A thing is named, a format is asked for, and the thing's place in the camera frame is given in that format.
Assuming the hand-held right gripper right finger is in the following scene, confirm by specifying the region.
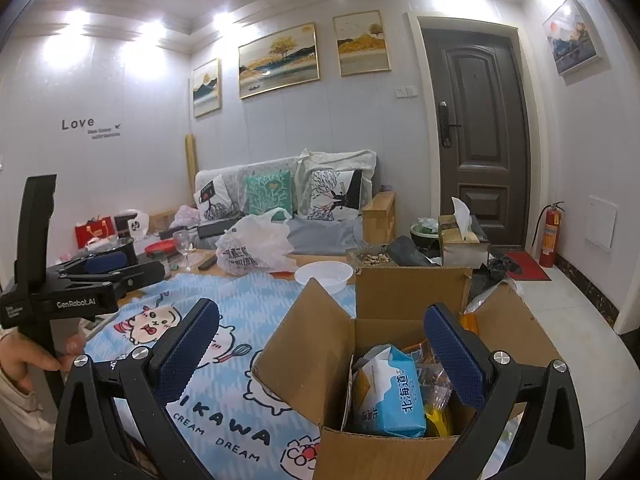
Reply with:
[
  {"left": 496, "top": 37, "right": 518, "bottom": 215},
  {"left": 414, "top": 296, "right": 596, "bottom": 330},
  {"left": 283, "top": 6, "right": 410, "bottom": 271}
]
[{"left": 423, "top": 302, "right": 587, "bottom": 480}]

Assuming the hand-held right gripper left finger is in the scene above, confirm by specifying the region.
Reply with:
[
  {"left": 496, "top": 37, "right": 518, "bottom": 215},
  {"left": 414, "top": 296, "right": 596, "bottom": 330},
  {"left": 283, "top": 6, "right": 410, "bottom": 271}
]
[{"left": 51, "top": 297, "right": 221, "bottom": 480}]

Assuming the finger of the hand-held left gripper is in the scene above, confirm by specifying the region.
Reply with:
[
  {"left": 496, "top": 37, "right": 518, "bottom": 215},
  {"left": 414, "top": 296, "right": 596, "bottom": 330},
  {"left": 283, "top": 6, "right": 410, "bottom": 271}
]
[
  {"left": 56, "top": 251, "right": 139, "bottom": 276},
  {"left": 60, "top": 260, "right": 167, "bottom": 292}
]

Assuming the yellow snack packet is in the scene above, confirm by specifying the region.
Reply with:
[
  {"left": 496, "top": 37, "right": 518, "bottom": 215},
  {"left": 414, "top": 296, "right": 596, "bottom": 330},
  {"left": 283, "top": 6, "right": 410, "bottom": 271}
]
[{"left": 424, "top": 405, "right": 456, "bottom": 437}]

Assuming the blue snack packet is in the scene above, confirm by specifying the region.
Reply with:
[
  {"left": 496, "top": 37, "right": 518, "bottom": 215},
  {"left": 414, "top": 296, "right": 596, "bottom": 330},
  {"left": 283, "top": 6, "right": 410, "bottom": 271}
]
[{"left": 352, "top": 344, "right": 428, "bottom": 438}]

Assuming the cardboard box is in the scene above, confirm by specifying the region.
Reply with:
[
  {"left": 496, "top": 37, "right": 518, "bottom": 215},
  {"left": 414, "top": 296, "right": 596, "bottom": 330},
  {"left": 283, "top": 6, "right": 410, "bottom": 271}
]
[{"left": 251, "top": 266, "right": 566, "bottom": 480}]

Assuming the person's left forearm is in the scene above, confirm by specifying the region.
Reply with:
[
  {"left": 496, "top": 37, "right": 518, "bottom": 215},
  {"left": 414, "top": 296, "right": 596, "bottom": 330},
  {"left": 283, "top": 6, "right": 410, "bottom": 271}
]
[{"left": 0, "top": 367, "right": 53, "bottom": 480}]

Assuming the person's left hand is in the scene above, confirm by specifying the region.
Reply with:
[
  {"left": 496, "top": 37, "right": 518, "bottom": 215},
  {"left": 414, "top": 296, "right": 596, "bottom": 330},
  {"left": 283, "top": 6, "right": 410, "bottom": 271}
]
[{"left": 0, "top": 331, "right": 87, "bottom": 392}]

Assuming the black glossy container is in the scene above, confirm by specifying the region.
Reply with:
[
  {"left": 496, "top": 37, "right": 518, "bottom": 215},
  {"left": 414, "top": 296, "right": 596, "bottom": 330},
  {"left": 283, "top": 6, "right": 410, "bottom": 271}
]
[{"left": 90, "top": 237, "right": 138, "bottom": 263}]

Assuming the red gift bag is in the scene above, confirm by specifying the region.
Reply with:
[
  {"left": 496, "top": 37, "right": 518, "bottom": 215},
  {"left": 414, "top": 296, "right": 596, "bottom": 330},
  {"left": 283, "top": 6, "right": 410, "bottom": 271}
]
[{"left": 75, "top": 216, "right": 116, "bottom": 249}]

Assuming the clear wrapped snack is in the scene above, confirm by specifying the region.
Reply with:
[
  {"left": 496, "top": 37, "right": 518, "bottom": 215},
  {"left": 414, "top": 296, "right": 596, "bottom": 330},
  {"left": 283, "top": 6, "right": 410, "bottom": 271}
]
[{"left": 415, "top": 345, "right": 453, "bottom": 406}]

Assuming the black appliance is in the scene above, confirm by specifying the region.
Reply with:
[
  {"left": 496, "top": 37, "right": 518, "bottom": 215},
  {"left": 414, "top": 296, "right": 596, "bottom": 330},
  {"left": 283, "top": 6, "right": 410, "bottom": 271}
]
[{"left": 114, "top": 213, "right": 138, "bottom": 241}]

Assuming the wine glass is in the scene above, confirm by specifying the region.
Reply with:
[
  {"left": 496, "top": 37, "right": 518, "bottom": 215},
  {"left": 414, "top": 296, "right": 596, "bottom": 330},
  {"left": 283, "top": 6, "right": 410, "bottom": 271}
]
[{"left": 172, "top": 231, "right": 193, "bottom": 273}]

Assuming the wooden sofa armrest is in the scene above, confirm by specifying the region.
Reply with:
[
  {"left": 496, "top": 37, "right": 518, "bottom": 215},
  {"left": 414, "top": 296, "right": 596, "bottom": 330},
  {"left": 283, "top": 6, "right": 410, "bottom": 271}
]
[
  {"left": 362, "top": 191, "right": 397, "bottom": 246},
  {"left": 149, "top": 208, "right": 177, "bottom": 233}
]

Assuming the blue cartoon printed blanket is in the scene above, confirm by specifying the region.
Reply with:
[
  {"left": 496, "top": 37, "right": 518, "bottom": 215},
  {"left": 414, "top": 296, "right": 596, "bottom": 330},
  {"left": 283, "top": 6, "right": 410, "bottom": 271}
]
[{"left": 82, "top": 272, "right": 361, "bottom": 480}]

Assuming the crumpled clear plastic bag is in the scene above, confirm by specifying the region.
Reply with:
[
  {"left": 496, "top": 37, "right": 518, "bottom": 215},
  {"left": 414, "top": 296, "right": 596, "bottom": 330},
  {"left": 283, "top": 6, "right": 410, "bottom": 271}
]
[{"left": 174, "top": 204, "right": 202, "bottom": 226}]

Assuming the black plastic bag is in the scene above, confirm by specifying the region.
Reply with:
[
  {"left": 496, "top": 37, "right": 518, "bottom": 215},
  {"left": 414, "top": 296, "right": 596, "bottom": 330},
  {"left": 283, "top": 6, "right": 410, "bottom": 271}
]
[
  {"left": 387, "top": 235, "right": 441, "bottom": 267},
  {"left": 472, "top": 255, "right": 523, "bottom": 301}
]

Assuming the white black tree pillow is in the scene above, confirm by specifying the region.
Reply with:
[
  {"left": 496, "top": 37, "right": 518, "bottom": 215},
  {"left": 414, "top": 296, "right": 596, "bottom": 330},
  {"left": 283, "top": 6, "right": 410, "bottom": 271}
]
[{"left": 195, "top": 175, "right": 233, "bottom": 221}]

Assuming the tissue box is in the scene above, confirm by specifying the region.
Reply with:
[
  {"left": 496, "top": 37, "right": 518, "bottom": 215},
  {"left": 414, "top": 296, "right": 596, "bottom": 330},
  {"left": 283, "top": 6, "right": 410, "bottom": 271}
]
[{"left": 438, "top": 196, "right": 492, "bottom": 267}]

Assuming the white printed plastic bag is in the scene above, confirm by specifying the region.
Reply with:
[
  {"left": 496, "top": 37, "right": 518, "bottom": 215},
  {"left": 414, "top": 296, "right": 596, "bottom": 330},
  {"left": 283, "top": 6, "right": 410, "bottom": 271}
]
[{"left": 215, "top": 207, "right": 299, "bottom": 276}]

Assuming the red doormat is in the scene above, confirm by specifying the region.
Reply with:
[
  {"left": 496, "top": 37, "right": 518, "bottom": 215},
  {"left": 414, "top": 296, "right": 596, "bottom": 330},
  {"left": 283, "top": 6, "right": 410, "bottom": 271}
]
[{"left": 500, "top": 251, "right": 552, "bottom": 281}]

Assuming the rolled yellow mat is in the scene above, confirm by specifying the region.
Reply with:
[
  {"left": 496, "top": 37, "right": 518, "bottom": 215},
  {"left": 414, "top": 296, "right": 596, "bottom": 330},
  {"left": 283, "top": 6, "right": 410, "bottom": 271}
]
[{"left": 184, "top": 134, "right": 201, "bottom": 196}]

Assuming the dark trash bin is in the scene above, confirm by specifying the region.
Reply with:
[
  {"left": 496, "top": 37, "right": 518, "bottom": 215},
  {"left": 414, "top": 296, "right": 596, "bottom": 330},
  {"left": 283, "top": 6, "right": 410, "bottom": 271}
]
[{"left": 410, "top": 217, "right": 441, "bottom": 251}]

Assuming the tray of small beige pieces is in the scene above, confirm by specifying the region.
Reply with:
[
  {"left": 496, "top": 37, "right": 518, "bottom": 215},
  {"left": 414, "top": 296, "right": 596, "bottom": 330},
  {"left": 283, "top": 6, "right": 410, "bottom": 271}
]
[{"left": 346, "top": 244, "right": 401, "bottom": 273}]

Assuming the teal patterned pillow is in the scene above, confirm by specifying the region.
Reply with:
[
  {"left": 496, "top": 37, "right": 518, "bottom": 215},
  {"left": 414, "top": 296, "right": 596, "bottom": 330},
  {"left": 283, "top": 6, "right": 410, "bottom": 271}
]
[{"left": 245, "top": 171, "right": 293, "bottom": 221}]

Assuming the red fire extinguisher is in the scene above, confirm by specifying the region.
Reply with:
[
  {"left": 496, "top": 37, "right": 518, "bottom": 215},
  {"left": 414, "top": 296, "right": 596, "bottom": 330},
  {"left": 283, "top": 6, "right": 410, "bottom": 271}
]
[{"left": 537, "top": 201, "right": 566, "bottom": 268}]

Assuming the white plastic bowl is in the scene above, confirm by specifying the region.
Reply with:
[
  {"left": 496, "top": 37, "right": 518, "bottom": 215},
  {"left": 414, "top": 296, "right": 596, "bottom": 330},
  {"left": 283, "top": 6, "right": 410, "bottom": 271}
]
[{"left": 294, "top": 261, "right": 354, "bottom": 296}]

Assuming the grey sofa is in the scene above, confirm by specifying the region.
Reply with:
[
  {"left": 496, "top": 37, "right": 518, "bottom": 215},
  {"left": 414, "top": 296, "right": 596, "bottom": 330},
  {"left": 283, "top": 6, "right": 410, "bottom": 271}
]
[{"left": 194, "top": 152, "right": 381, "bottom": 261}]

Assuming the small framed landscape painting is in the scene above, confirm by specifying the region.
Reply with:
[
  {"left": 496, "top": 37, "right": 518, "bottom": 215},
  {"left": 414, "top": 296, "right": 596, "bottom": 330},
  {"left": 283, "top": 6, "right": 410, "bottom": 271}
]
[{"left": 192, "top": 57, "right": 222, "bottom": 118}]

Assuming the white tree print pillow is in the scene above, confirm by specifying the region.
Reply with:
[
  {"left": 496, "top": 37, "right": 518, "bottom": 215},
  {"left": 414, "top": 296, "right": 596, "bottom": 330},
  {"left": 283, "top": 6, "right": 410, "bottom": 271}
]
[{"left": 300, "top": 169, "right": 363, "bottom": 222}]

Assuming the dark brown door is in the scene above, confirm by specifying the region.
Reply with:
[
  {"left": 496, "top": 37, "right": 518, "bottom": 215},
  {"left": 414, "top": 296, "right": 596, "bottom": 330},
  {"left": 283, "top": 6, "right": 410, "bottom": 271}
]
[{"left": 417, "top": 16, "right": 531, "bottom": 251}]

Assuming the wide framed landscape painting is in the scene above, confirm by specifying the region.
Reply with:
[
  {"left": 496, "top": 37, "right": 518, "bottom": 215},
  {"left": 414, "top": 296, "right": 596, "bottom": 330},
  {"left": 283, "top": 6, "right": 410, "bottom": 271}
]
[{"left": 238, "top": 22, "right": 321, "bottom": 99}]

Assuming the square framed landscape painting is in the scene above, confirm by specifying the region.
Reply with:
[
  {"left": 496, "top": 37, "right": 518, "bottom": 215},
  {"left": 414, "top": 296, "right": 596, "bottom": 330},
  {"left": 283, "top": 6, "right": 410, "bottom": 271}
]
[{"left": 333, "top": 9, "right": 391, "bottom": 77}]

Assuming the white framed mountain painting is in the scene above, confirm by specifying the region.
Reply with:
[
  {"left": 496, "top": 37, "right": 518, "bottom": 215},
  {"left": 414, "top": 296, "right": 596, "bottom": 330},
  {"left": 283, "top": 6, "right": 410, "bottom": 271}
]
[{"left": 542, "top": 0, "right": 602, "bottom": 77}]

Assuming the black lettering wall decal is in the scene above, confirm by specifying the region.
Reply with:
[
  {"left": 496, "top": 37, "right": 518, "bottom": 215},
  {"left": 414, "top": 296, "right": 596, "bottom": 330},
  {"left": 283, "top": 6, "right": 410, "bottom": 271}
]
[{"left": 61, "top": 117, "right": 122, "bottom": 138}]

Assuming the white wall panel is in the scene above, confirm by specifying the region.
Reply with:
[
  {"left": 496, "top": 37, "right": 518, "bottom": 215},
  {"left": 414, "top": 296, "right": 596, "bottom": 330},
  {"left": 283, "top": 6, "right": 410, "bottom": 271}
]
[{"left": 585, "top": 195, "right": 618, "bottom": 251}]

